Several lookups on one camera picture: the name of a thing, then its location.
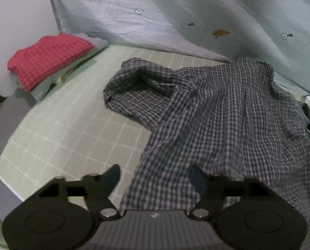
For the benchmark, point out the dark plaid shirt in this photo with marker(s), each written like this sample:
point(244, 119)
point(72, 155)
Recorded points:
point(222, 122)

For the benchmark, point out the grey folded garment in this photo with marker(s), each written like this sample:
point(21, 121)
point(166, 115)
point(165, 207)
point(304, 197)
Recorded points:
point(99, 43)

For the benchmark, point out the pale blue carrot-print quilt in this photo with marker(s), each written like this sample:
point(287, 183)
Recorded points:
point(196, 10)

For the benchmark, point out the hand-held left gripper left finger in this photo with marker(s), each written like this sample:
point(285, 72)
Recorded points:
point(112, 177)

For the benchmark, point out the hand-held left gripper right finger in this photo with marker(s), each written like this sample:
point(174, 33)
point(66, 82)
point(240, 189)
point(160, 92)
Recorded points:
point(198, 181)

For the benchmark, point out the red knit folded garment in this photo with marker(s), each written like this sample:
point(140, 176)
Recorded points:
point(45, 57)

